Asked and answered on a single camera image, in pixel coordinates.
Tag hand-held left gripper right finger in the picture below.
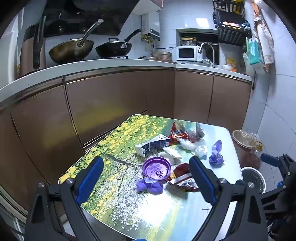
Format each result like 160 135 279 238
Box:
189 156 270 241

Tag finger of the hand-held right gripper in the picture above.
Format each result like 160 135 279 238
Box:
259 179 295 219
260 153 296 184

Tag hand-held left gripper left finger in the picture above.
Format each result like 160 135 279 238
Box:
25 156 104 241

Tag white trash bucket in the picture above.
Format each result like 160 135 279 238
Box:
241 167 266 194

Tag red and silver snack bag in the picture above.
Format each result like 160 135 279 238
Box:
170 163 199 192

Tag clear plastic oil jug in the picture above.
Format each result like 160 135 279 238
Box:
232 130 264 169

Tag clear plastic wrapper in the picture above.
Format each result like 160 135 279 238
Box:
186 129 200 142

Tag purple plastic lid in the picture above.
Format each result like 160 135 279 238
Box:
142 157 172 180

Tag red and blue snack packet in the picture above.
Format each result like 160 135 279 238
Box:
168 130 190 145

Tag silver foil wrapper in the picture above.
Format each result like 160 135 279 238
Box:
195 122 206 138

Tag white and blue milk carton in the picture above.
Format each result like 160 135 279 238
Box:
134 134 170 157

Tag row of brown cabinet doors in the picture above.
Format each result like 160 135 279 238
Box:
0 69 252 217

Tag teal plastic bag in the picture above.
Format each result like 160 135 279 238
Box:
243 37 265 75

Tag white kitchen countertop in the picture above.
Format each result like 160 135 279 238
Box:
0 58 252 105

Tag hanging brown and white bags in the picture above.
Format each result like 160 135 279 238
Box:
251 0 274 71

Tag chrome faucet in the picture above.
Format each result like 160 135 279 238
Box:
199 42 215 66

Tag steel wok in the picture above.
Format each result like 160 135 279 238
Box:
48 19 104 64

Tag white microwave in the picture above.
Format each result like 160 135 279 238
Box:
177 46 203 62

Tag black frying pan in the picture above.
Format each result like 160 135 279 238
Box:
95 28 141 58

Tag black dish rack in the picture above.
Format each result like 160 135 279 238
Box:
213 0 251 43

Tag glass bowl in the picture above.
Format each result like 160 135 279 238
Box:
180 36 198 47

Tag brown rice cooker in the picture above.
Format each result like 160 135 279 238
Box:
20 15 47 77

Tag black range hood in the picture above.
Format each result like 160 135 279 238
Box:
43 0 141 37

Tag white water heater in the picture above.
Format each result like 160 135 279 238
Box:
142 10 161 42

